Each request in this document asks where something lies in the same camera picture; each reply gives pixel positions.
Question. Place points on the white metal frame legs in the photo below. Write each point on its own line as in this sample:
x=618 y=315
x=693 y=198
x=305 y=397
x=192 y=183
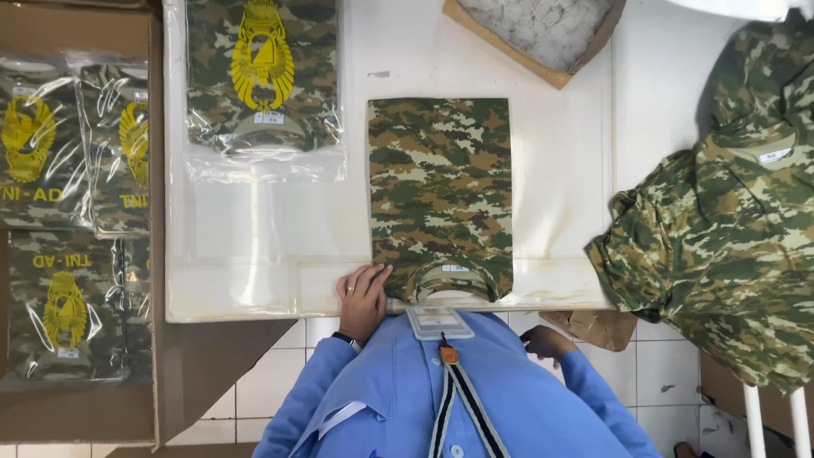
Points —
x=755 y=420

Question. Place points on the person's right fingers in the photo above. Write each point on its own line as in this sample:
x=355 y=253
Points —
x=533 y=342

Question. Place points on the person's right hand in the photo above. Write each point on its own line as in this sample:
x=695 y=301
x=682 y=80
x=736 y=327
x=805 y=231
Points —
x=548 y=341

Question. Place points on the clear id badge holder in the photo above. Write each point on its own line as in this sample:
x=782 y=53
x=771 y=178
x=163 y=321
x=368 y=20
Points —
x=439 y=322

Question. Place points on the camouflage t-shirt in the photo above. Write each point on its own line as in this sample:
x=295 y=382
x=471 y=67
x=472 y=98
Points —
x=440 y=184

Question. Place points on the stack of clear plastic bags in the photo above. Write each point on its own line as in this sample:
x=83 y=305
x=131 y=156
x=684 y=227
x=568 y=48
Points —
x=254 y=254

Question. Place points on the crumpled brown paper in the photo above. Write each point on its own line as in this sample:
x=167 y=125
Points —
x=594 y=327

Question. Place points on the large brown cardboard carton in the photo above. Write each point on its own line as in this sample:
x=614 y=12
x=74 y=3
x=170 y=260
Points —
x=171 y=362

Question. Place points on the cardboard box of white pieces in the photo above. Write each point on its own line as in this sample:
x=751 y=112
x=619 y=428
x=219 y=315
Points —
x=540 y=32

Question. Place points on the brown cardboard sheet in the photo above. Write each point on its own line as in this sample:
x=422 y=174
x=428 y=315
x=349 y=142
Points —
x=722 y=388

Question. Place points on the pile of unfolded camouflage shirts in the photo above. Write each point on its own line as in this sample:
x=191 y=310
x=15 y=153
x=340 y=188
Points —
x=718 y=242

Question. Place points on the person's left hand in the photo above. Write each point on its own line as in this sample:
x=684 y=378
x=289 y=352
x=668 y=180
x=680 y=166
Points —
x=361 y=308

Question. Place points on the white paper slip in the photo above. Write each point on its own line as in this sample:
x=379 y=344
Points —
x=340 y=418

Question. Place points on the bagged camouflage shirt yellow emblem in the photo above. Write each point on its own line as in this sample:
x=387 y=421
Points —
x=121 y=152
x=137 y=311
x=262 y=76
x=63 y=305
x=38 y=146

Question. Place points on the black wristwatch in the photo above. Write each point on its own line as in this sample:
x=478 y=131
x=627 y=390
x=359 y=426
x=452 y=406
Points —
x=346 y=339

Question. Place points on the person's blue shirt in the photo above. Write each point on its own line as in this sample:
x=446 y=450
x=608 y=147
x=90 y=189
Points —
x=407 y=407

